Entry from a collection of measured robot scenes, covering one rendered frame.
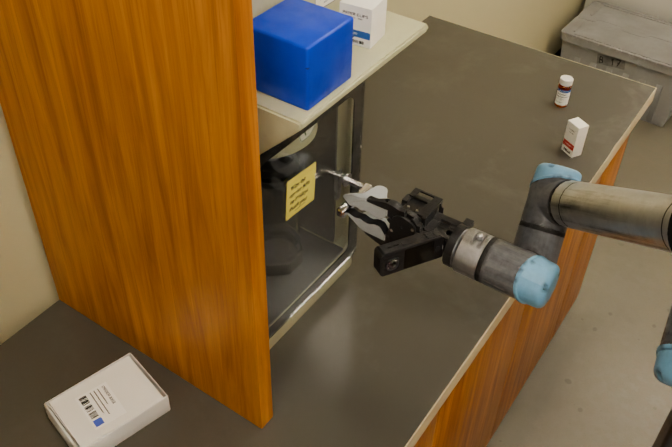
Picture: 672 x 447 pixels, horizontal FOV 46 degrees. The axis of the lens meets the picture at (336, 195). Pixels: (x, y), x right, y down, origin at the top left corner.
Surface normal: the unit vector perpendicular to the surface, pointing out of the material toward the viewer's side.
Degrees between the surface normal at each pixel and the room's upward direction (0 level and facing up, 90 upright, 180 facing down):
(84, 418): 0
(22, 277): 90
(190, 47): 90
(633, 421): 0
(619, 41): 0
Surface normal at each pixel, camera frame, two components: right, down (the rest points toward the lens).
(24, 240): 0.83, 0.38
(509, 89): 0.02, -0.77
